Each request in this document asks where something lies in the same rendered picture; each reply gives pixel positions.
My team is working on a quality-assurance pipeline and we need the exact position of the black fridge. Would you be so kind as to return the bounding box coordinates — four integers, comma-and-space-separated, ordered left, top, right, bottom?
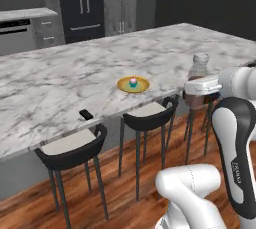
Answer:
55, 0, 106, 44

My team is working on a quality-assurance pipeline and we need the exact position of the black stool with cream seat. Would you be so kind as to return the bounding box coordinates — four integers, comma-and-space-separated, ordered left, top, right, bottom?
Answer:
117, 95, 180, 203
34, 123, 111, 229
181, 88, 222, 166

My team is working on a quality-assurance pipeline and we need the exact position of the clear cinnamon bottle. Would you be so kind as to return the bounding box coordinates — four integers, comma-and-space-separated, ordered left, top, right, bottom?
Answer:
184, 52, 212, 111

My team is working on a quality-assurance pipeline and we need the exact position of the grey cupboard run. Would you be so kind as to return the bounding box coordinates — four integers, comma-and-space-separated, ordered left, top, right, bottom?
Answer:
103, 0, 138, 38

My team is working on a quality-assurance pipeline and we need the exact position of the grey dishwasher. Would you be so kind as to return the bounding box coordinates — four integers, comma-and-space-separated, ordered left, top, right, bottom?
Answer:
0, 18, 37, 57

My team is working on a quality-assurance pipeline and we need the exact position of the black chocolate bar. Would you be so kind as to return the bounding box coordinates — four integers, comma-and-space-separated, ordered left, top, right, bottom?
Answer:
78, 108, 95, 121

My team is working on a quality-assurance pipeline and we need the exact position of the pink teal cupcake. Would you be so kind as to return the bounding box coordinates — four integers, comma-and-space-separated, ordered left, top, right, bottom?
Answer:
128, 76, 139, 89

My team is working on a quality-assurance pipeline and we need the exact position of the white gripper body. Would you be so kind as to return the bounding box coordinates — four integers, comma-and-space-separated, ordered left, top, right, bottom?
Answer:
184, 75, 223, 97

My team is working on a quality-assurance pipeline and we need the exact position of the grey drawer run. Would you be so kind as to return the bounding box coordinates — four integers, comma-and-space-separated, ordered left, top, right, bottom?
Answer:
31, 14, 67, 50

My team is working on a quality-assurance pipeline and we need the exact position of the yellow plate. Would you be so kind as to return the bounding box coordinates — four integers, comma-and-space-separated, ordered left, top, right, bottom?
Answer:
116, 75, 151, 94

